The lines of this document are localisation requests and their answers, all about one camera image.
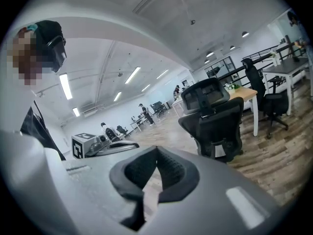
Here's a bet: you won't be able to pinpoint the white vase with flowers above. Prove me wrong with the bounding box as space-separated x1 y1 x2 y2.
268 49 282 67

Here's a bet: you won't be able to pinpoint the group of ceiling tube lights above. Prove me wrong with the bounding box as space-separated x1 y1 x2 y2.
59 67 172 118

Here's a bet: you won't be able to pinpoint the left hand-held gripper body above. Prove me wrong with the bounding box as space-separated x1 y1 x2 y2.
71 132 140 161

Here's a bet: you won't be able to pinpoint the black head-mounted camera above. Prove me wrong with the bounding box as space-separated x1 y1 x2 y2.
45 35 67 73

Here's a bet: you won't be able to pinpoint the black high-back office chair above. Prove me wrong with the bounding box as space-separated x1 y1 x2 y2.
241 57 290 140

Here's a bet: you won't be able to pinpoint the black metal railing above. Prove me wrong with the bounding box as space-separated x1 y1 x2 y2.
217 42 313 83

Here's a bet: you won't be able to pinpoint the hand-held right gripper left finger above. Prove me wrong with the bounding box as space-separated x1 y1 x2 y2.
45 145 157 235

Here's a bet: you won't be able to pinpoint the dark top desk white legs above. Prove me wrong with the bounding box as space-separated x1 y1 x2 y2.
261 57 310 116

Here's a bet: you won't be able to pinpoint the wooden desk white legs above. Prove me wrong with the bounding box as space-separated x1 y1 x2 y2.
171 86 259 137

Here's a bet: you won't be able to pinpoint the person's black cap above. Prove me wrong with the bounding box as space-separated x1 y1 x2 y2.
33 20 65 49

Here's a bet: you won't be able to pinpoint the distant white desk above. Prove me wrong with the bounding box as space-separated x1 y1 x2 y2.
129 116 148 133

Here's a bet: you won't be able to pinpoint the person's white shirt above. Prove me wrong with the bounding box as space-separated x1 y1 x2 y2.
0 81 36 135

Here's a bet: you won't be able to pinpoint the person's black garment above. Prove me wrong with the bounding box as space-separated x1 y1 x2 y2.
20 100 67 162

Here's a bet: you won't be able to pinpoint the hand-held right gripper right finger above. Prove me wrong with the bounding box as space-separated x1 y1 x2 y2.
146 145 285 235

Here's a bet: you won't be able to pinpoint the distant black office chair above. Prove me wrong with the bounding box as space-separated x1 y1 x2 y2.
115 125 128 137
151 101 168 118

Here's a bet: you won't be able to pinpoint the white flower pot plant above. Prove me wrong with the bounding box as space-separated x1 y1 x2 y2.
224 82 242 92

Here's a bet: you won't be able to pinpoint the black mesh office chair grey headrest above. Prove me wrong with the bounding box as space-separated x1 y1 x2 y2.
178 77 245 164

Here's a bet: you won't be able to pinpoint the black framed window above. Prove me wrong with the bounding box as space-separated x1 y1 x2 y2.
203 56 236 79

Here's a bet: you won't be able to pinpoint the person's head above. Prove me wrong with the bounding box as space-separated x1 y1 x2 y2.
6 20 67 87

